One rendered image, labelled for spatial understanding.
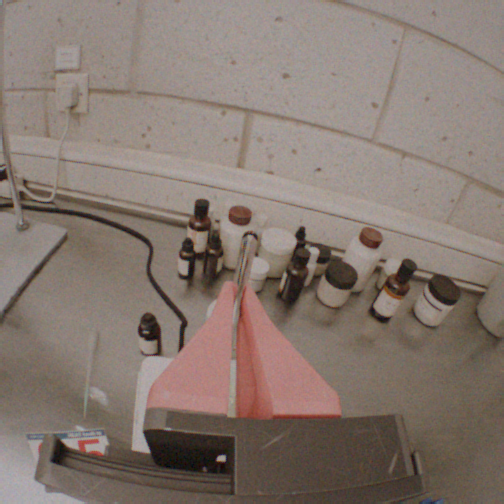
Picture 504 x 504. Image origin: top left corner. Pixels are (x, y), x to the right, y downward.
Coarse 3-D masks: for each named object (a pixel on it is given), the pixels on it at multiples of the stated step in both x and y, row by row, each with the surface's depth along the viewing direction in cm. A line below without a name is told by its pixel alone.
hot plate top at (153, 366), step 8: (144, 360) 29; (152, 360) 29; (160, 360) 30; (168, 360) 30; (144, 368) 28; (152, 368) 29; (160, 368) 29; (144, 376) 28; (152, 376) 28; (144, 384) 27; (144, 392) 26; (144, 400) 26; (144, 408) 25; (136, 416) 25; (136, 424) 24; (136, 432) 23; (136, 440) 23; (144, 440) 23; (136, 448) 22; (144, 448) 22; (224, 456) 23
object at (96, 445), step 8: (32, 440) 23; (40, 440) 24; (64, 440) 25; (72, 440) 25; (80, 440) 25; (88, 440) 26; (96, 440) 26; (40, 448) 23; (80, 448) 25; (88, 448) 25; (96, 448) 26; (104, 448) 26
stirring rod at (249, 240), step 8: (248, 232) 12; (248, 240) 12; (256, 240) 12; (240, 248) 12; (248, 248) 12; (240, 256) 12; (248, 256) 12; (240, 264) 12; (248, 264) 12; (240, 272) 13; (248, 272) 13; (240, 280) 13; (248, 280) 13; (232, 288) 13; (240, 288) 13; (240, 296) 13; (240, 304) 14; (232, 328) 15; (232, 336) 15; (232, 344) 16
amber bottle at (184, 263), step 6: (186, 240) 48; (186, 246) 48; (192, 246) 48; (180, 252) 49; (186, 252) 48; (192, 252) 49; (180, 258) 49; (186, 258) 49; (192, 258) 49; (180, 264) 50; (186, 264) 49; (192, 264) 50; (180, 270) 51; (186, 270) 50; (192, 270) 51; (186, 276) 51
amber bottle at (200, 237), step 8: (200, 200) 52; (200, 208) 50; (208, 208) 51; (192, 216) 53; (200, 216) 51; (208, 216) 54; (192, 224) 52; (200, 224) 52; (208, 224) 53; (192, 232) 53; (200, 232) 53; (208, 232) 54; (192, 240) 54; (200, 240) 54; (208, 240) 55; (200, 248) 55
